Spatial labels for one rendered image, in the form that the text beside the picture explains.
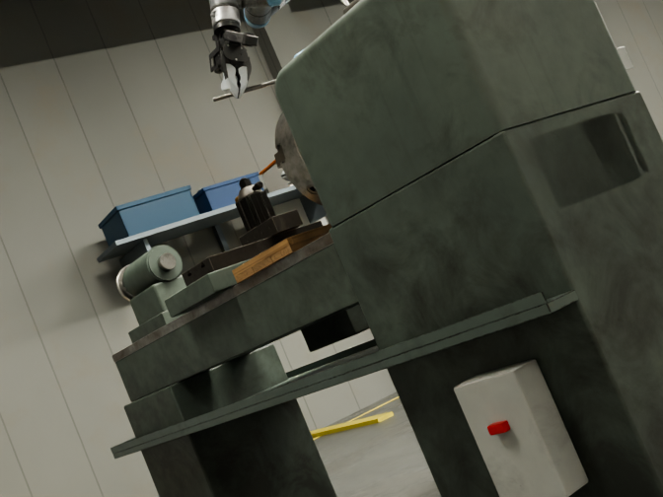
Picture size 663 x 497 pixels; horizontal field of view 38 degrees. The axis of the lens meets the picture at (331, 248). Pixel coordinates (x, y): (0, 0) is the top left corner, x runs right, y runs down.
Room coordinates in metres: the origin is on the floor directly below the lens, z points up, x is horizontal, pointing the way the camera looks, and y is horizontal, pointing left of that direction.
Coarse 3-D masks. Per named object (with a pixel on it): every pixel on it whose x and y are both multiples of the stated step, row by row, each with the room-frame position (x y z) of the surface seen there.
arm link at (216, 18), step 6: (222, 6) 2.46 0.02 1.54; (228, 6) 2.46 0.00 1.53; (216, 12) 2.46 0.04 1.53; (222, 12) 2.45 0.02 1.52; (228, 12) 2.46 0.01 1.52; (234, 12) 2.47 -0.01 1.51; (216, 18) 2.46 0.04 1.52; (222, 18) 2.45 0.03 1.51; (228, 18) 2.45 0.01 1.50; (234, 18) 2.46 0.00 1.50; (240, 24) 2.49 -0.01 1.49
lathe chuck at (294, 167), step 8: (280, 120) 2.40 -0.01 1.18; (280, 128) 2.39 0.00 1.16; (288, 128) 2.35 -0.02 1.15; (280, 136) 2.38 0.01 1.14; (288, 136) 2.35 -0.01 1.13; (280, 144) 2.38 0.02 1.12; (288, 144) 2.35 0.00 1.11; (288, 152) 2.36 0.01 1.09; (296, 152) 2.33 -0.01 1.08; (288, 160) 2.37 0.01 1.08; (296, 160) 2.34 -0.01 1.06; (288, 168) 2.38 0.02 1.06; (296, 168) 2.36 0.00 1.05; (304, 168) 2.34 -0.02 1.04; (288, 176) 2.39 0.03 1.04; (296, 176) 2.37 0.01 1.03; (304, 176) 2.36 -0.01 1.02; (296, 184) 2.40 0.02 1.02; (304, 184) 2.38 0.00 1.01; (312, 184) 2.37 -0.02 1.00; (304, 192) 2.41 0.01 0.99; (312, 200) 2.42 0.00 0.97; (320, 200) 2.42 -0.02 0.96
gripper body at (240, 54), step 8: (216, 24) 2.46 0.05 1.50; (224, 24) 2.45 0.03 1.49; (232, 24) 2.45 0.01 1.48; (216, 32) 2.48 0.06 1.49; (224, 32) 2.46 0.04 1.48; (216, 40) 2.49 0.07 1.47; (224, 40) 2.46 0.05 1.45; (216, 48) 2.46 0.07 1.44; (224, 48) 2.43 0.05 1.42; (232, 48) 2.44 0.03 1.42; (240, 48) 2.46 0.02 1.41; (216, 56) 2.47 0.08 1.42; (232, 56) 2.43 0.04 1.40; (240, 56) 2.45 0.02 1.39; (216, 64) 2.47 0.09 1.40; (232, 64) 2.46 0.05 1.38; (240, 64) 2.45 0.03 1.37; (216, 72) 2.48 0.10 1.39
